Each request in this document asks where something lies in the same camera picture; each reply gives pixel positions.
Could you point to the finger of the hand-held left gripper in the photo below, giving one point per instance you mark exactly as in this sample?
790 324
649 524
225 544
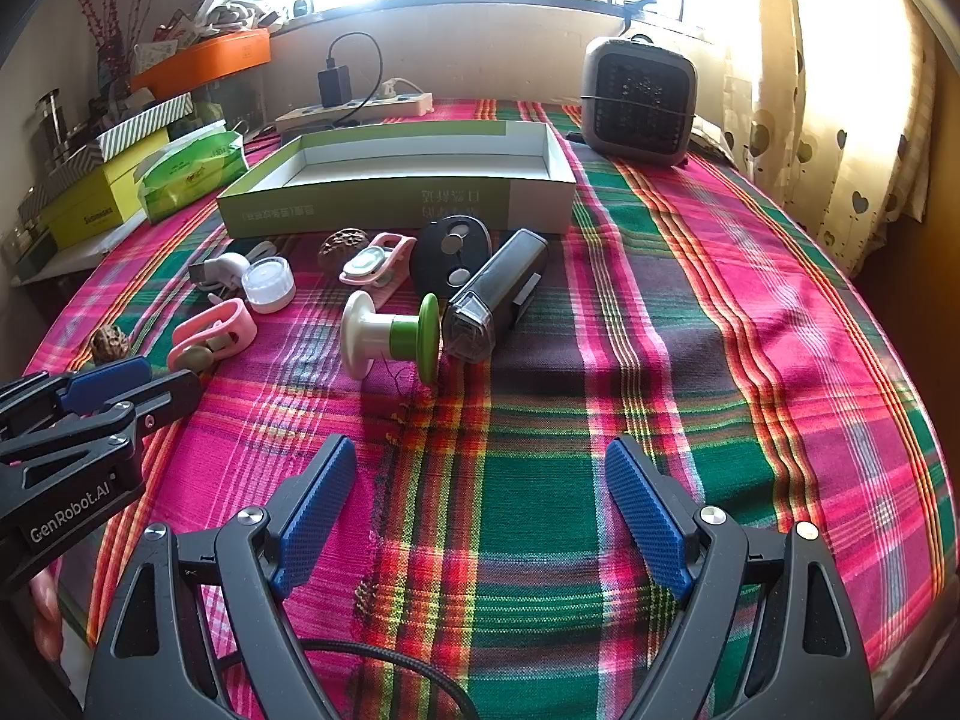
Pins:
105 384
176 390

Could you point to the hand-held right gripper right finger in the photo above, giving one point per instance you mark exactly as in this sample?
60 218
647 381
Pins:
649 517

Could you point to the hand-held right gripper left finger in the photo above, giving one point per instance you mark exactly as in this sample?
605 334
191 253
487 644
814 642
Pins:
315 525

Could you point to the brown walnut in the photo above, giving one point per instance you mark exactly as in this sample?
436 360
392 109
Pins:
111 341
341 246

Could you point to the green white spool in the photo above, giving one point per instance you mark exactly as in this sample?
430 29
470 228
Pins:
375 330

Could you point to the green white cardboard box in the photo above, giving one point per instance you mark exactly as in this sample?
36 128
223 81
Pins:
375 199

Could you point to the black bike light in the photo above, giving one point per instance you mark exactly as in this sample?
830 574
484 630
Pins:
495 277

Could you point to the black oval key fob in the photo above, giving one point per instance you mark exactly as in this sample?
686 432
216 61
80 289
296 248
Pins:
450 270

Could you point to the person's left hand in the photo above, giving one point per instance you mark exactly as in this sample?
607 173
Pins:
46 615

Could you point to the plaid tablecloth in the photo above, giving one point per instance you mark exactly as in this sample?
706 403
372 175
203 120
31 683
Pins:
600 360

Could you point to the yellow cardboard box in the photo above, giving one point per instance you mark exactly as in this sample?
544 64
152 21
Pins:
90 202

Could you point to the green tissue pack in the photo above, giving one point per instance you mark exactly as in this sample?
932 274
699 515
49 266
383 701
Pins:
195 172

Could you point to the striped cardboard box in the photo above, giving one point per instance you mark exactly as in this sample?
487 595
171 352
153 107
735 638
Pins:
142 124

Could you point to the glass jar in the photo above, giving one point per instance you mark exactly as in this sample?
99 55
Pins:
46 124

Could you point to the clear plastic container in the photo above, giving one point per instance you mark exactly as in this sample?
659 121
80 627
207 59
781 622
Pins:
232 101

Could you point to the orange plastic box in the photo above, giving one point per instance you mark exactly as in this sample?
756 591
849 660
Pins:
202 56

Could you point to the black charger adapter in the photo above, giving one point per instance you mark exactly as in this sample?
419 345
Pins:
335 86

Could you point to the dried red flower branches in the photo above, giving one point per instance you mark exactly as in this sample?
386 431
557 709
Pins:
112 30

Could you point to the white power strip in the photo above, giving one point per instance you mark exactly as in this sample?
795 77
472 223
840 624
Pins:
390 106

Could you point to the white plug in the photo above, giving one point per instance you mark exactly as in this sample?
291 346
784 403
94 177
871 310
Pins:
394 88

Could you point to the white plastic bag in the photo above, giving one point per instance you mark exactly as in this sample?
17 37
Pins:
232 0

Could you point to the grey portable heater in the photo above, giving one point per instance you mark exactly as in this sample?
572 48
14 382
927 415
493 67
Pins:
637 97

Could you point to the heart print curtain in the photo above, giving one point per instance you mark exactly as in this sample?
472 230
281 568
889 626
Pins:
825 127

